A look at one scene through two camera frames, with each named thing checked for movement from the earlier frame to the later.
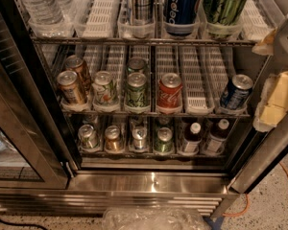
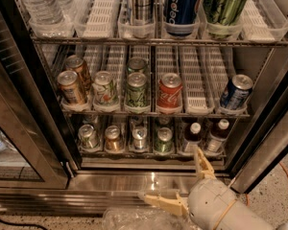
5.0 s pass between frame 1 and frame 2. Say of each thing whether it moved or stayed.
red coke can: stayed
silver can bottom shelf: stayed
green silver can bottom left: stayed
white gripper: moved
